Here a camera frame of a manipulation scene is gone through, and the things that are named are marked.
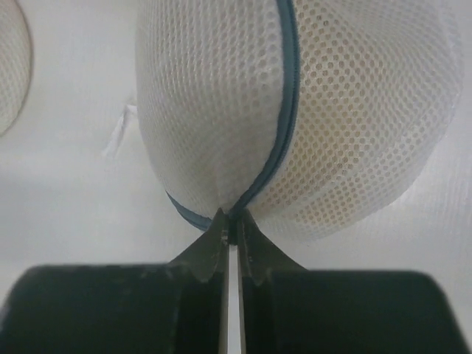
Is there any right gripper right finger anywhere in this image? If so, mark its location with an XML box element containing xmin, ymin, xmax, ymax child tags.
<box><xmin>235</xmin><ymin>212</ymin><xmax>470</xmax><ymax>353</ymax></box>

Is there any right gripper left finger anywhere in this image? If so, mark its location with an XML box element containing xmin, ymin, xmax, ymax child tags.
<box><xmin>1</xmin><ymin>212</ymin><xmax>229</xmax><ymax>353</ymax></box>

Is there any white mesh laundry bag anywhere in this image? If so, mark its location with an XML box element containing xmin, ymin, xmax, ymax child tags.
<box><xmin>101</xmin><ymin>0</ymin><xmax>464</xmax><ymax>244</ymax></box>

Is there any small beige mesh bag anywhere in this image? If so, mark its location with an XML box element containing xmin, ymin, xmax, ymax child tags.
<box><xmin>0</xmin><ymin>0</ymin><xmax>32</xmax><ymax>133</ymax></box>

